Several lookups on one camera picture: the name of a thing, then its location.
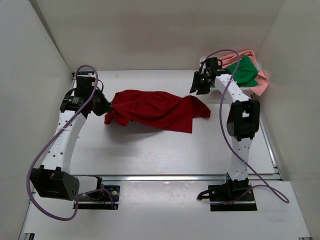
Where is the red t shirt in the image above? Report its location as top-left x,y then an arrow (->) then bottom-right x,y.
104,89 -> 211,134

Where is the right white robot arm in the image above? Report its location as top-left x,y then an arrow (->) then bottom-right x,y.
190,57 -> 260,202

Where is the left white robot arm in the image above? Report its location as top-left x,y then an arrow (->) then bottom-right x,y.
30,76 -> 112,201

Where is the pink t shirt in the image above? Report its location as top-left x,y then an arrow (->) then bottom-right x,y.
219,49 -> 270,97

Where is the green t shirt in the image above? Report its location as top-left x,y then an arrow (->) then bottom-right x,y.
223,55 -> 258,88

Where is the black table corner label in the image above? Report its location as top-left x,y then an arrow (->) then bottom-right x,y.
77,71 -> 95,76

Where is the white plastic basket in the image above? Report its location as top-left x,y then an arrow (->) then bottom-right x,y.
199,56 -> 263,97

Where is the aluminium frame rail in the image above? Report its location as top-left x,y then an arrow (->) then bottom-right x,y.
74,174 -> 282,182

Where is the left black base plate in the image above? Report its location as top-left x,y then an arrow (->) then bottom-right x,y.
73,184 -> 121,210

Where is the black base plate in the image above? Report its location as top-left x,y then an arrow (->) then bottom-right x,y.
208,184 -> 258,212
73,184 -> 121,210

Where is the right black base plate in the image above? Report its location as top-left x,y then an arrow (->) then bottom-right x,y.
208,184 -> 258,212

